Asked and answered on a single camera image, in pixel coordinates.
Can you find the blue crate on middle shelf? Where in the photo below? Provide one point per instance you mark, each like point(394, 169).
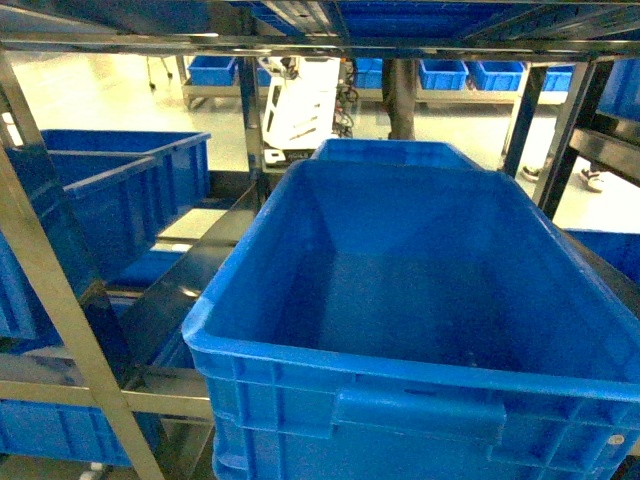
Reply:
point(402, 322)

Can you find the walking person grey trousers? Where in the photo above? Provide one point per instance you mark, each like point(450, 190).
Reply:
point(399, 93)

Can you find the long blue crate upper left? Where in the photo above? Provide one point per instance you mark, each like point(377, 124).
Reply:
point(104, 196)

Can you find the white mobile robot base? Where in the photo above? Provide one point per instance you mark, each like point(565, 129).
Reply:
point(300, 106)

